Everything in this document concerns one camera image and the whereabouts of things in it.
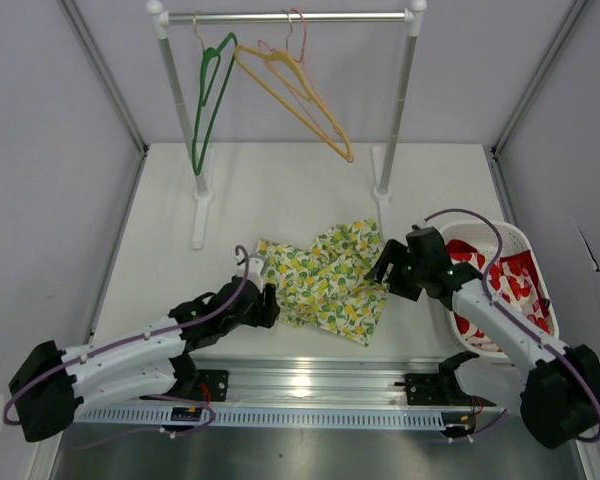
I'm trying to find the red poppy print skirt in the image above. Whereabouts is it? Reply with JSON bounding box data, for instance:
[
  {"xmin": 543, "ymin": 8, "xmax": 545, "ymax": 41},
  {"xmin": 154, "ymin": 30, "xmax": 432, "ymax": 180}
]
[{"xmin": 446, "ymin": 239, "xmax": 554, "ymax": 353}]

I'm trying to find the aluminium mounting rail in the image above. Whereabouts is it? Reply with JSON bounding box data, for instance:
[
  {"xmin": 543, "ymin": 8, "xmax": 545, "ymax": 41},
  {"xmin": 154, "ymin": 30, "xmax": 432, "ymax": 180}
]
[{"xmin": 46, "ymin": 355, "xmax": 592, "ymax": 413}]

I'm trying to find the white plastic laundry basket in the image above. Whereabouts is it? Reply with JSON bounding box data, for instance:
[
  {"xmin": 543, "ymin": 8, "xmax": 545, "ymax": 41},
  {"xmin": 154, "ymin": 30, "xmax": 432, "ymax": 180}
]
[{"xmin": 428, "ymin": 220, "xmax": 559, "ymax": 363}]

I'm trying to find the green clothes hanger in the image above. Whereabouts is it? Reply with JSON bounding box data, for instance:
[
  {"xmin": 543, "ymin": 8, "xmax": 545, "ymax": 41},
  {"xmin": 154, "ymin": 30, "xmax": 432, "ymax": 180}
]
[{"xmin": 190, "ymin": 32, "xmax": 238, "ymax": 177}]

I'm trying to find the pink clothes hanger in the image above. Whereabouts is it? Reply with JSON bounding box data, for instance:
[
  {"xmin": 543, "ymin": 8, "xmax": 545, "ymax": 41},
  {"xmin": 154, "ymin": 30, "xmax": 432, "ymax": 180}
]
[{"xmin": 256, "ymin": 9, "xmax": 353, "ymax": 162}]

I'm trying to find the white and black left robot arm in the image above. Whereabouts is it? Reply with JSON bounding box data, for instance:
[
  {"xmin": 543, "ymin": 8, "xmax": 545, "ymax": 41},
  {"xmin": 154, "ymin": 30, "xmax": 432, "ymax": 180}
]
[{"xmin": 2, "ymin": 276, "xmax": 280, "ymax": 443}]

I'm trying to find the white and silver clothes rack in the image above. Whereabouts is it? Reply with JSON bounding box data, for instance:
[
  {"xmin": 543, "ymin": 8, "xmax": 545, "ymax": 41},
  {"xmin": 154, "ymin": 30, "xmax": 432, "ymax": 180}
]
[{"xmin": 146, "ymin": 1, "xmax": 427, "ymax": 250}]

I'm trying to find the slotted grey cable duct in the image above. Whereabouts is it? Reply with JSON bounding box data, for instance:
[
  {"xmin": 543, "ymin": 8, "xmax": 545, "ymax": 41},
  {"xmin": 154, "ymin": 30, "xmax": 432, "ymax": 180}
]
[{"xmin": 77, "ymin": 403, "xmax": 446, "ymax": 431}]

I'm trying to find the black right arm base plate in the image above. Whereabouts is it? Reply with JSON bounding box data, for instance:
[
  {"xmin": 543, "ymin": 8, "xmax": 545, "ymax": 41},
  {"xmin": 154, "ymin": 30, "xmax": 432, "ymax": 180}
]
[{"xmin": 393, "ymin": 372, "xmax": 494, "ymax": 407}]

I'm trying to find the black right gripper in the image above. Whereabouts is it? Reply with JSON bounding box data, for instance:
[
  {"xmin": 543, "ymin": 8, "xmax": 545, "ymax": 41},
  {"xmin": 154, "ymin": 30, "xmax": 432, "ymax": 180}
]
[{"xmin": 365, "ymin": 239, "xmax": 428, "ymax": 301}]

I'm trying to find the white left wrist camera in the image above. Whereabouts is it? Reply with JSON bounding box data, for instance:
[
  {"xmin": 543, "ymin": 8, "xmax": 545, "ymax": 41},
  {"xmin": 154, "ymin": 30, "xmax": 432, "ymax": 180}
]
[{"xmin": 236, "ymin": 255, "xmax": 266, "ymax": 291}]

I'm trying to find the yellow clothes hanger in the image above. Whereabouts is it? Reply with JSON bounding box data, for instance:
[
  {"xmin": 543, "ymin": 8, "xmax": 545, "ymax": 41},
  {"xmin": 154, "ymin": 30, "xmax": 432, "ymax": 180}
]
[{"xmin": 233, "ymin": 9, "xmax": 355, "ymax": 164}]

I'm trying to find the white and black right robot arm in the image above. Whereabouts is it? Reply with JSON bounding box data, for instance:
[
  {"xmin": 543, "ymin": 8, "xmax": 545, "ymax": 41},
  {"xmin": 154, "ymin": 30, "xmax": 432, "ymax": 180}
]
[{"xmin": 365, "ymin": 227, "xmax": 600, "ymax": 449}]

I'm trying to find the lemon print skirt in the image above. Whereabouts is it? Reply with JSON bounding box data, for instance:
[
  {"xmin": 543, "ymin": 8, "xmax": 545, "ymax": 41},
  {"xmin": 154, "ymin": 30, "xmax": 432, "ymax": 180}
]
[{"xmin": 255, "ymin": 219, "xmax": 388, "ymax": 347}]

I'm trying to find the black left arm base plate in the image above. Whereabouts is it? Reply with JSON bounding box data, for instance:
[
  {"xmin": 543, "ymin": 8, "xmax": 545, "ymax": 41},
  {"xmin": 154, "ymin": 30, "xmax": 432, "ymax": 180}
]
[{"xmin": 183, "ymin": 369, "xmax": 230, "ymax": 403}]

